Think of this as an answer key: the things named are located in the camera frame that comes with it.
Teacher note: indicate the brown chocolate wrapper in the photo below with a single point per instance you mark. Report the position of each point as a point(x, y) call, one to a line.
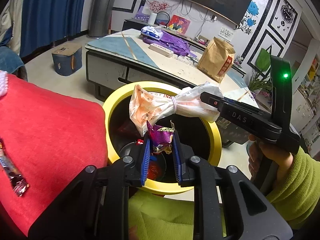
point(11, 170)

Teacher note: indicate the blue storage stool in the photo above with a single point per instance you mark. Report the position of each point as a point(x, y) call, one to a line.
point(65, 65)

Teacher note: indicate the white vase with red flowers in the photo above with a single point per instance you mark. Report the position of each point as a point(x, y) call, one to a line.
point(153, 18)

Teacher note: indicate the purple candy wrapper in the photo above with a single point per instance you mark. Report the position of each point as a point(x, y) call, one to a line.
point(161, 137)

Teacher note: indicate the purple backpack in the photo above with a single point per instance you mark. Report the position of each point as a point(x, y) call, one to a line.
point(175, 43)

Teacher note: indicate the white display shelf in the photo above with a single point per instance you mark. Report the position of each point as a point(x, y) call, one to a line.
point(310, 100)

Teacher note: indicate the purple box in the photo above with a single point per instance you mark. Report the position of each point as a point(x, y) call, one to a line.
point(142, 13)

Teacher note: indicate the yellow and black trash bin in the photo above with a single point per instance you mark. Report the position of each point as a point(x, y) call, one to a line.
point(110, 110)

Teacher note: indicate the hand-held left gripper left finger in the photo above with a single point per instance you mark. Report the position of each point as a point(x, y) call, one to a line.
point(146, 160)

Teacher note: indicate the colourful painting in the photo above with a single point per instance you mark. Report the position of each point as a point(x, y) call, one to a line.
point(178, 23)

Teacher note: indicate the red floral blanket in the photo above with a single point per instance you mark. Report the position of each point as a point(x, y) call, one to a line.
point(50, 130)

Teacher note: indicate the white tissue pack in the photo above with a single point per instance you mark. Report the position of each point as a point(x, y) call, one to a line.
point(151, 33)

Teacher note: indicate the blue sofa cover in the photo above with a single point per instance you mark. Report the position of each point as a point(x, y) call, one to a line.
point(10, 60)

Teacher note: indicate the person's right hand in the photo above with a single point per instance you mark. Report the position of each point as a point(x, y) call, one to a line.
point(272, 155)

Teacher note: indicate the cream power strip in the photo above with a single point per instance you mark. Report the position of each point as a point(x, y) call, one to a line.
point(161, 50)

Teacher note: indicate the white plastic bag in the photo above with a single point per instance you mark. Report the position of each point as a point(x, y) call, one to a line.
point(150, 105)

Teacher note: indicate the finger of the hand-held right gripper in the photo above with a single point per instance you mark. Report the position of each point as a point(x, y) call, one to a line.
point(237, 116)

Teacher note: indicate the black wall clock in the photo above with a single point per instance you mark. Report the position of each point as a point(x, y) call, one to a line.
point(287, 13)

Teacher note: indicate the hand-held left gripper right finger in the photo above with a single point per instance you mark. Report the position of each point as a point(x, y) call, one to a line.
point(176, 160)

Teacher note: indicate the white wall notice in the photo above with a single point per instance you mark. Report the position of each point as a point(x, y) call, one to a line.
point(226, 33)

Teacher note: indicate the white and blue coffee table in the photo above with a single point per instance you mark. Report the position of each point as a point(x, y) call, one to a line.
point(175, 65)

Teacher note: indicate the beige curtain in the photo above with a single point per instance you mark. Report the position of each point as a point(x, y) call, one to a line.
point(15, 25)

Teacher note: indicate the blue curtain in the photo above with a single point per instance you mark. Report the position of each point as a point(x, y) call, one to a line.
point(50, 12)

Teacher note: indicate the person's right forearm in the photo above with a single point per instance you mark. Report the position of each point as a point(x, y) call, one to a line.
point(295, 187)

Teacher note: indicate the grey tower air conditioner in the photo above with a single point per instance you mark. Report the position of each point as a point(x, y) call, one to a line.
point(102, 7)

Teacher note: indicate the brown paper bag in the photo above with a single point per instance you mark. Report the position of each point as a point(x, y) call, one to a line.
point(215, 60)

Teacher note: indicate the green potted plant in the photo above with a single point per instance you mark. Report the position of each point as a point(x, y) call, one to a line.
point(260, 82)

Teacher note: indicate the white wall plug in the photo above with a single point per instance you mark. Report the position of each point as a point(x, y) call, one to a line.
point(213, 18)

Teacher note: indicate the round black frame ornament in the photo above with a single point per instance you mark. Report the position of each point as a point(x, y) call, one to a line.
point(165, 25)

